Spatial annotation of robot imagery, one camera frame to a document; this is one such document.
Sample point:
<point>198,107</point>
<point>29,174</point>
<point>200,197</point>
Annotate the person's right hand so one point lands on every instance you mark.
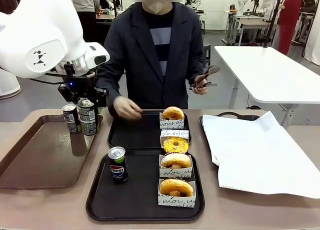
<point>126,107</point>

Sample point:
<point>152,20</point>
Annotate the person in red dress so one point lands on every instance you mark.
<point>290,22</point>

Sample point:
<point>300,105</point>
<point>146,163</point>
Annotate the large white paper sheet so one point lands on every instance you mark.
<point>255,155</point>

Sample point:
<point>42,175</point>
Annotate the glazed donut in box bottom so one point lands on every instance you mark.
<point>175,201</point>

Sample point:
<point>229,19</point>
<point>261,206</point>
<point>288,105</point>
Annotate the person in grey shirt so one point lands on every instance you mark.
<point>86,12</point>

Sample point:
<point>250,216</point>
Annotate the dark tray under paper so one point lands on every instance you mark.
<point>230,114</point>

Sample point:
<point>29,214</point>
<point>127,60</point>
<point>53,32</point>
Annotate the metal tongs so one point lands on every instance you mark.
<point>207,72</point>

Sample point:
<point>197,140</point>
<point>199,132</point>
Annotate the person in dark jacket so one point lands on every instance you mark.
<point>155,60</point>

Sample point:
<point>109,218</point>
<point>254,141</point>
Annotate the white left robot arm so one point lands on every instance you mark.
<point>37,27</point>

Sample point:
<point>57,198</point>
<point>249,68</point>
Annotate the person's left hand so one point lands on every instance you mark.
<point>201,86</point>

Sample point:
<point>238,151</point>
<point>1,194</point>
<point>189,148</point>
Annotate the person's left forearm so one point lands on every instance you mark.
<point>200,57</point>

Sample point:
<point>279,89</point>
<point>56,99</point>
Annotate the black Pepsi can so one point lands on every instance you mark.
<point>118,167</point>
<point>88,120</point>
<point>72,120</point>

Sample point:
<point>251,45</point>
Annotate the black plastic serving tray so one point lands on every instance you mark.
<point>135,135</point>
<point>140,195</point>

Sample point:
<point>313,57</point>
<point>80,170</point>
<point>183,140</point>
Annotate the white side table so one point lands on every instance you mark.
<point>270,72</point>

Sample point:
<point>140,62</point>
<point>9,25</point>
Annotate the white background workbench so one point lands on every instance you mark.
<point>250,23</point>

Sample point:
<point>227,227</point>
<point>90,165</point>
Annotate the black slanted pole stand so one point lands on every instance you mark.
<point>273,17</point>

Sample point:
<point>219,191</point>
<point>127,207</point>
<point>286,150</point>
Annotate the black stool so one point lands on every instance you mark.
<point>206,55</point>

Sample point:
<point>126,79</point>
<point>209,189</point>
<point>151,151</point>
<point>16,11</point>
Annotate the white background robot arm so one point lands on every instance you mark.
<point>242,1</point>

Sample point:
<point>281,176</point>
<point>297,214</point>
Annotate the brown plastic serving tray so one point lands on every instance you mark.
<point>42,155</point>

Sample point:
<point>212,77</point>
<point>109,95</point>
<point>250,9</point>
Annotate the person's right forearm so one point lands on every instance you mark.
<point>110,77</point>

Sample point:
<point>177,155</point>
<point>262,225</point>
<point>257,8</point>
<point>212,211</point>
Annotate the yellow frosted sprinkle donut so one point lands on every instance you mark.
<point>175,145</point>

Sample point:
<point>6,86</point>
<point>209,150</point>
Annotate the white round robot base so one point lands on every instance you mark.
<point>8,85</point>

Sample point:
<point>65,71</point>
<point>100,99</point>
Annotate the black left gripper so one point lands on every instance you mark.
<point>80,87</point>

